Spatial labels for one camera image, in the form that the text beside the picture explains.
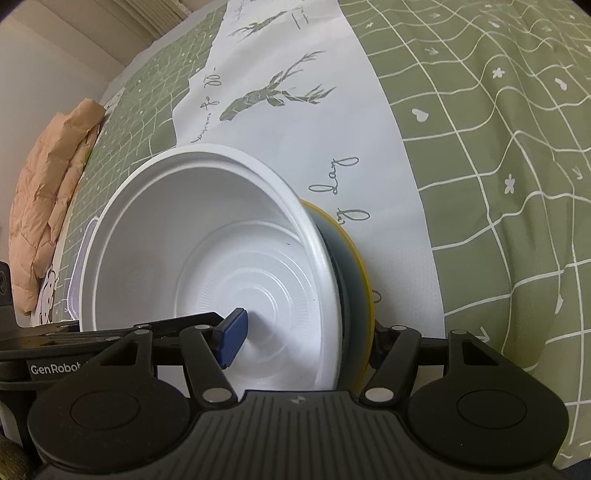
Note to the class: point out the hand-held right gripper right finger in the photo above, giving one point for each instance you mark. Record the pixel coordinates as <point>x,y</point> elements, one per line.
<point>392,355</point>

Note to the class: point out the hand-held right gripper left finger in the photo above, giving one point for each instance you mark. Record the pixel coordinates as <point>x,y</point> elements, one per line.
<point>233,339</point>

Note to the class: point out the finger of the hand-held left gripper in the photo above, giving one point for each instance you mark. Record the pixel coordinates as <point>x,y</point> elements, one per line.
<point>69,334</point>

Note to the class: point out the yellow rimmed plate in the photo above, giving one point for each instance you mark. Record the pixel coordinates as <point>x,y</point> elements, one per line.
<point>369,295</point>

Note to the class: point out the white plastic bowl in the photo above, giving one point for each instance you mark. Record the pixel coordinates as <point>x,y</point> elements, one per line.
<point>207,207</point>

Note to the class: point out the white bear print cloth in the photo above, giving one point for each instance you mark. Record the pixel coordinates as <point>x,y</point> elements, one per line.
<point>46,295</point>

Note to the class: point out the clear container with lilac rim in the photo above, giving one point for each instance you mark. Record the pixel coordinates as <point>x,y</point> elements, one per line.
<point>78,277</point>

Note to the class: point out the peach quilted blanket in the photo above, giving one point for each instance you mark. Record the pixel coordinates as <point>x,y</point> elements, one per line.
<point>41,184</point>

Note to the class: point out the green checked bed sheet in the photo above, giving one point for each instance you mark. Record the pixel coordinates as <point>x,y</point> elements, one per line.
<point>508,184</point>

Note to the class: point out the white deer print cloth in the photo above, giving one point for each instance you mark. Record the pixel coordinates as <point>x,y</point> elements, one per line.
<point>323,138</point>

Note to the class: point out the beige curtain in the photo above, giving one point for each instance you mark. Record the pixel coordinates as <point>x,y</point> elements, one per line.
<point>157,14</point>

